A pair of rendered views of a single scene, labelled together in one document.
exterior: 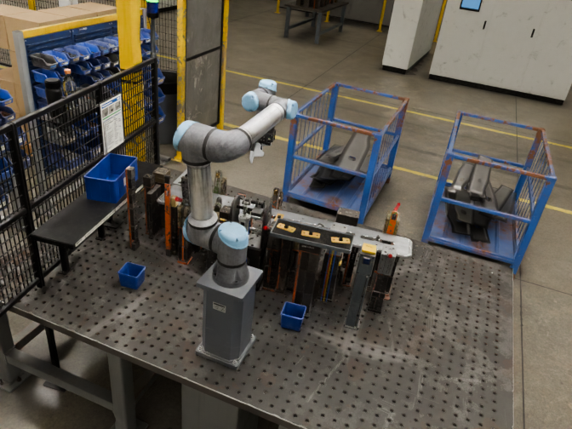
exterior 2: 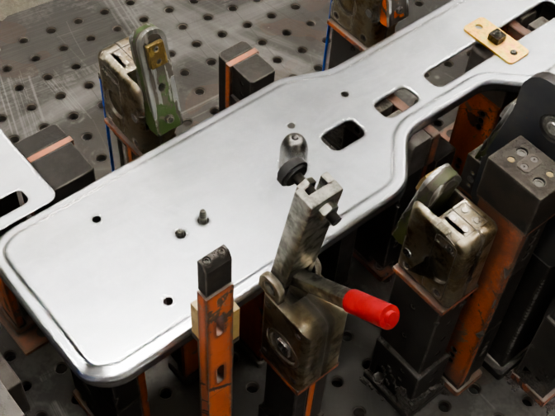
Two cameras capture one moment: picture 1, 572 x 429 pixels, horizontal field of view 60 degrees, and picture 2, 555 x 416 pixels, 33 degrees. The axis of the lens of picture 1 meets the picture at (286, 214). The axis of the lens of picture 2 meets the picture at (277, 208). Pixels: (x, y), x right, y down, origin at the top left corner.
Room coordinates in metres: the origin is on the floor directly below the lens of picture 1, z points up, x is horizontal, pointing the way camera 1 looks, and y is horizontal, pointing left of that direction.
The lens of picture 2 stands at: (1.94, 0.93, 1.82)
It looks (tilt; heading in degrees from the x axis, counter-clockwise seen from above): 52 degrees down; 307
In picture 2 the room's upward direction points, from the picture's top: 4 degrees clockwise
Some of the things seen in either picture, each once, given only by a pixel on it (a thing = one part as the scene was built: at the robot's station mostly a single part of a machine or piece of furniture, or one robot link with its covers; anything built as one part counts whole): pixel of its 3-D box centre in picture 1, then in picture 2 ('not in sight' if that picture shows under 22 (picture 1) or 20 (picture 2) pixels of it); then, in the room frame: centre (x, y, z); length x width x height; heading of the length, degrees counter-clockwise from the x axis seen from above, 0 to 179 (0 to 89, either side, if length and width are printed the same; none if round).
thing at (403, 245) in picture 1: (283, 219); (500, 34); (2.28, 0.01, 1.00); 1.38 x 0.22 x 0.02; 80
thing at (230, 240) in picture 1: (231, 242); not in sight; (1.62, 0.20, 1.27); 0.13 x 0.12 x 0.14; 66
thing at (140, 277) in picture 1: (132, 276); not in sight; (1.96, 0.73, 0.74); 0.11 x 0.10 x 0.09; 80
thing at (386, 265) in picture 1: (381, 279); not in sight; (2.01, -0.52, 0.88); 0.11 x 0.10 x 0.36; 170
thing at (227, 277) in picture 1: (231, 266); not in sight; (1.61, 0.19, 1.15); 0.15 x 0.15 x 0.10
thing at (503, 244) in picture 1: (483, 188); not in sight; (4.09, -1.73, 0.47); 1.20 x 0.80 x 0.95; 163
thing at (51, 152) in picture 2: not in sight; (68, 229); (2.56, 0.53, 0.84); 0.11 x 0.10 x 0.28; 170
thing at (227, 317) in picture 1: (228, 312); not in sight; (1.61, 0.19, 0.90); 0.21 x 0.21 x 0.40; 72
